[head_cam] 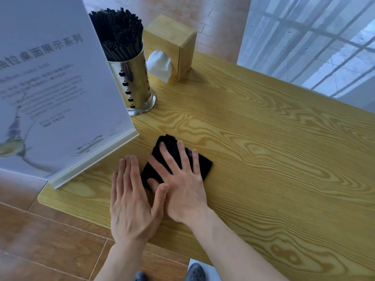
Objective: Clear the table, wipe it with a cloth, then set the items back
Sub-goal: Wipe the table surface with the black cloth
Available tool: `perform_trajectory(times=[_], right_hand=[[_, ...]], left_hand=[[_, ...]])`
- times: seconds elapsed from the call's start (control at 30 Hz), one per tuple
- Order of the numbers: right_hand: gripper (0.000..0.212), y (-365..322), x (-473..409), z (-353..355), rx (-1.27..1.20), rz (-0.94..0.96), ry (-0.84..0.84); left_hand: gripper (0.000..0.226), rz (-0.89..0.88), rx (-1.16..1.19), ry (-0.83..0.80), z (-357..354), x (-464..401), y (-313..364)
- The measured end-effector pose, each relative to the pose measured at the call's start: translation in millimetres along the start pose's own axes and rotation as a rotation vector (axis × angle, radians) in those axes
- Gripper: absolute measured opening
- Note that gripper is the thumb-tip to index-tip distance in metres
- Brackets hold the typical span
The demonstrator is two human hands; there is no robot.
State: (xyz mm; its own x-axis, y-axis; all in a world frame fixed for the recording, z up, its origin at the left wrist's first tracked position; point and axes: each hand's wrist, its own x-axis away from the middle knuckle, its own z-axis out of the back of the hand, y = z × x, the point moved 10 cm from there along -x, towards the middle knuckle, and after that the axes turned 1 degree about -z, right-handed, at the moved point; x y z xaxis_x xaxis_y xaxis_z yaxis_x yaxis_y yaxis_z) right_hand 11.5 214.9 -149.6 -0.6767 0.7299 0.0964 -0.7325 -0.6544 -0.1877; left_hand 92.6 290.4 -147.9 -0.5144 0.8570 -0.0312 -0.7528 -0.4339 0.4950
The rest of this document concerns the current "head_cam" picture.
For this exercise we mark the person's left hand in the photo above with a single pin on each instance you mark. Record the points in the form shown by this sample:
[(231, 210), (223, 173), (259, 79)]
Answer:
[(131, 210)]

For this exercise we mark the person's right hand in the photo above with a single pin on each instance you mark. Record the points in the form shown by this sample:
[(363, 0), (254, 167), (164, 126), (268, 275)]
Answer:
[(184, 196)]

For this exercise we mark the black cloth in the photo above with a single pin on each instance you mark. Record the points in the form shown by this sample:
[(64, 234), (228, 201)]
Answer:
[(205, 166)]

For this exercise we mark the perforated metal chopstick holder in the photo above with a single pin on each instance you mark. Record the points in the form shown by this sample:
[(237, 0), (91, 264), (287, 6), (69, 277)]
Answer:
[(134, 81)]

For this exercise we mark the white tissue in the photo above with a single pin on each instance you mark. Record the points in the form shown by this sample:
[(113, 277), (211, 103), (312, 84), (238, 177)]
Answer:
[(159, 65)]

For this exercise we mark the white acrylic sign stand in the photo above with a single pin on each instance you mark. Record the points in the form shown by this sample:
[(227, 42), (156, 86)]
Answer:
[(58, 99)]

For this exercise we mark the wooden tissue box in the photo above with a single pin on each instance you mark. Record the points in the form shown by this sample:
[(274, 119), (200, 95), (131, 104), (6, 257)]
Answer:
[(170, 35)]

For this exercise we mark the person's right forearm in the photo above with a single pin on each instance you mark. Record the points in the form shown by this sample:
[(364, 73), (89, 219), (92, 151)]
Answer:
[(234, 254)]

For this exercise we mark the person's grey left shoe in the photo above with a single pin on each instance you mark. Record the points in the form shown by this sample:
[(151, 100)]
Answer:
[(140, 277)]

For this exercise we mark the person's grey shoe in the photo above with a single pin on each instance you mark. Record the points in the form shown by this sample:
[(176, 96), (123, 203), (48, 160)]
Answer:
[(140, 277), (194, 273)]

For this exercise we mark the person's grey right shoe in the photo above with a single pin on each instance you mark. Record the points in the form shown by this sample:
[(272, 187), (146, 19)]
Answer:
[(194, 273)]

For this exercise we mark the white paper sheet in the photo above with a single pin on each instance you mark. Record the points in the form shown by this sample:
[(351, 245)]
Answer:
[(212, 273)]

